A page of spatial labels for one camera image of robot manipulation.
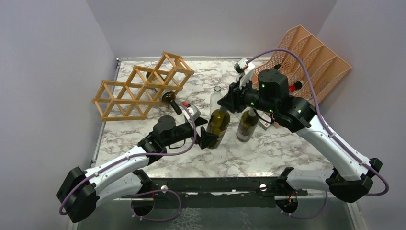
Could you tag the clear glass bottle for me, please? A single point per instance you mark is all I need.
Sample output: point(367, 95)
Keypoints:
point(214, 98)

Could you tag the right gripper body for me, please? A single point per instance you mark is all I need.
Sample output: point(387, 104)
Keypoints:
point(244, 97)

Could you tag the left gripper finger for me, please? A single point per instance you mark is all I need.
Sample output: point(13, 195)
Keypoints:
point(206, 138)
point(198, 121)

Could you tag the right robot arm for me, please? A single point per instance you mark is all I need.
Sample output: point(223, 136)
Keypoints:
point(352, 173)

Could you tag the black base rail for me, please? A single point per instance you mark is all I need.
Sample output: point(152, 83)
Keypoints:
point(218, 192)

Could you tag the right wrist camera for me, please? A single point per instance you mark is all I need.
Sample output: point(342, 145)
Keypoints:
point(245, 71)

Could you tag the wooden wine rack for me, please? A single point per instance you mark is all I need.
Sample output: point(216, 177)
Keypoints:
point(143, 89)

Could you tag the red black marker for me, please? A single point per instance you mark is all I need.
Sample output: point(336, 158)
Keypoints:
point(296, 86)

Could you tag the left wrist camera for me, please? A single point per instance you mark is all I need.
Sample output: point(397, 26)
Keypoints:
point(193, 110)

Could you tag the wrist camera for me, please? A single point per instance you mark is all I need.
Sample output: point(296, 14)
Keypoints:
point(245, 71)
point(193, 110)

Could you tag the orange plastic file organizer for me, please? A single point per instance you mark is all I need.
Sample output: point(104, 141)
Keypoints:
point(326, 68)

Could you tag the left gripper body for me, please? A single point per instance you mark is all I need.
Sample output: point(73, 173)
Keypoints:
point(195, 133)

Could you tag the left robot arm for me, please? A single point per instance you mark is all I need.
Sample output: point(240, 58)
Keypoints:
point(83, 190)

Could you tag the small white box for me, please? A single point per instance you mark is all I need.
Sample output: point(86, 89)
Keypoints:
point(265, 125)

